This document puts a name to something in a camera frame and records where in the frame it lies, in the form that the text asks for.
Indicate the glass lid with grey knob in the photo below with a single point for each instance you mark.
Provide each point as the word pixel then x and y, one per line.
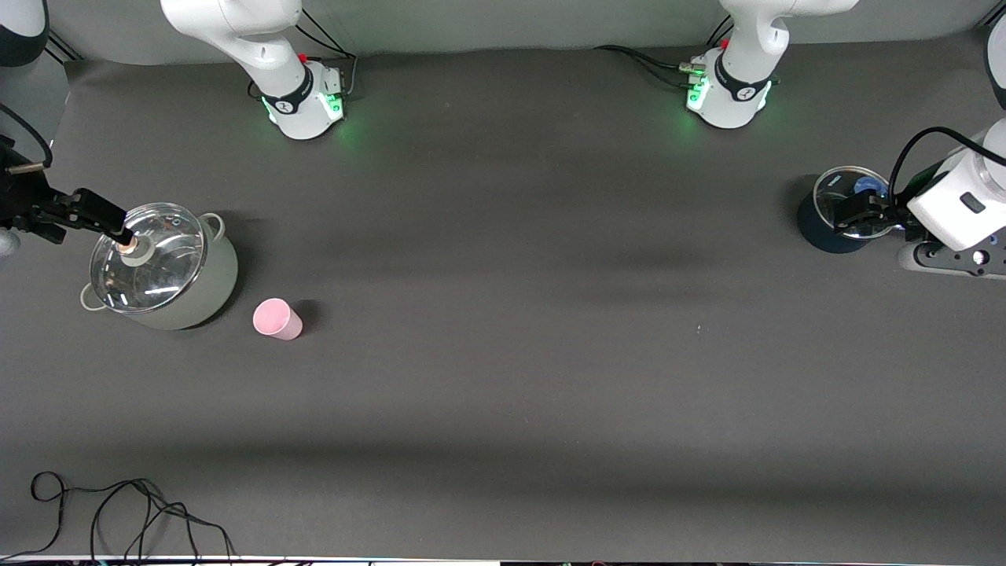
pixel 169 267

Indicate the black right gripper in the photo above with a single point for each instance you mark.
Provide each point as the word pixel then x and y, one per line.
pixel 17 198

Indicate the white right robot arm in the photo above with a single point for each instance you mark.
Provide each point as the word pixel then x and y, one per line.
pixel 267 55

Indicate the dark blue saucepan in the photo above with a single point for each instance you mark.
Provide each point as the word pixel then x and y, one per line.
pixel 817 232

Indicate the pink plastic cup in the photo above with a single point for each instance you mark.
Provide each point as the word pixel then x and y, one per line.
pixel 273 317

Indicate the glass lid with blue knob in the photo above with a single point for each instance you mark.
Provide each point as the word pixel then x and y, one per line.
pixel 833 182

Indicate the grey-green cooking pot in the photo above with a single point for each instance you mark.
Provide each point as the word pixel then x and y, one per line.
pixel 212 291

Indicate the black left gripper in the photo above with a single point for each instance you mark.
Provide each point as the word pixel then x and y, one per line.
pixel 893 217

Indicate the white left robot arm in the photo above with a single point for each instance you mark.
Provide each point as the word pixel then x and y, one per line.
pixel 754 39

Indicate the dark grey table mat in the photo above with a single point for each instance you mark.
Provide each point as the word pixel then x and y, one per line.
pixel 503 314

